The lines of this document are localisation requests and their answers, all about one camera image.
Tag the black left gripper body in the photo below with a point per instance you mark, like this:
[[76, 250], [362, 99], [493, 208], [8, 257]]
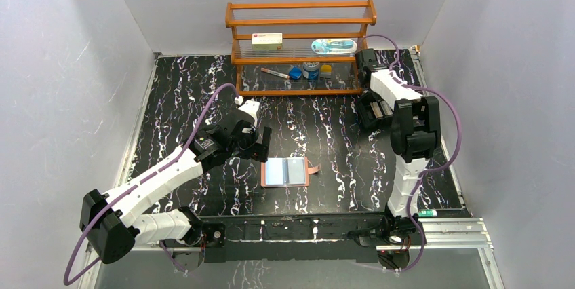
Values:
[[259, 144]]

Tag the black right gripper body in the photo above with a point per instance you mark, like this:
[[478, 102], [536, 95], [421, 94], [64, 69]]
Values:
[[363, 87]]

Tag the brown leather card holder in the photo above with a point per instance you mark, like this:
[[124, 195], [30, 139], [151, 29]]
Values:
[[287, 172]]

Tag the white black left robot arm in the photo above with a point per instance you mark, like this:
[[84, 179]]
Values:
[[117, 221]]

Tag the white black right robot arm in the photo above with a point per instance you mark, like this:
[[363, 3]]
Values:
[[411, 120]]

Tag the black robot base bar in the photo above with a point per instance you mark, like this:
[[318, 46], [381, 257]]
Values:
[[349, 236]]

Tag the black card tray box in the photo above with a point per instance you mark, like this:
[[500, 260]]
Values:
[[374, 113]]

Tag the small yellow box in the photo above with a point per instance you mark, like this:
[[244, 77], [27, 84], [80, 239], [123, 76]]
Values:
[[325, 71]]

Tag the blue toothbrush blister pack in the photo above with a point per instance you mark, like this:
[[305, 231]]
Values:
[[334, 46]]

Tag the blue white round tin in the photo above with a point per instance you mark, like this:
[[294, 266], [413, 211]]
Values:
[[310, 70]]

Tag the red white marker pen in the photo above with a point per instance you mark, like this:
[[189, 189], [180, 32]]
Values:
[[275, 73]]

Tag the small blue box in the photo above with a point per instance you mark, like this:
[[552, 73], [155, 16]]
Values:
[[294, 73]]

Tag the wooden three-tier shelf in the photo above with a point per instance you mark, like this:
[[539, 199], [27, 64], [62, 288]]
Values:
[[301, 23]]

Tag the white red medicine box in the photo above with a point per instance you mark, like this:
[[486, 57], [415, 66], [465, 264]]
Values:
[[267, 41]]

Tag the green white marker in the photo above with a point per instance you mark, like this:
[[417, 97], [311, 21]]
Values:
[[427, 213]]

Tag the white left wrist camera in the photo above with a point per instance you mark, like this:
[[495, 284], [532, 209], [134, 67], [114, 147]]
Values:
[[251, 107]]

